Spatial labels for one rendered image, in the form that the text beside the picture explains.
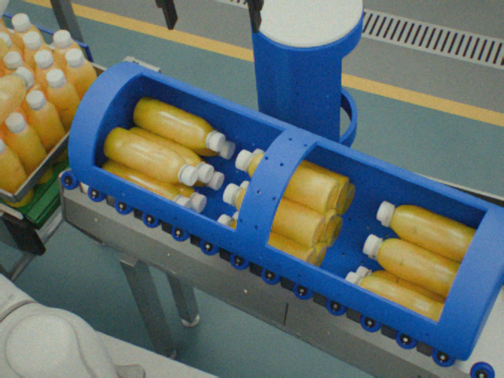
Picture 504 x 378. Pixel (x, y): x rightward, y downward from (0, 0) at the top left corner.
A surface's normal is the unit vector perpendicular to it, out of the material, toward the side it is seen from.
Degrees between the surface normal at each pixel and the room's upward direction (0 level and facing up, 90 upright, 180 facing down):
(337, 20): 0
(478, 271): 24
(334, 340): 70
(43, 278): 0
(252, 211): 48
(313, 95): 90
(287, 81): 90
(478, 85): 0
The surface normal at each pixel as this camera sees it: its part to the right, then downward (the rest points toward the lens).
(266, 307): -0.49, 0.49
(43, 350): 0.01, -0.54
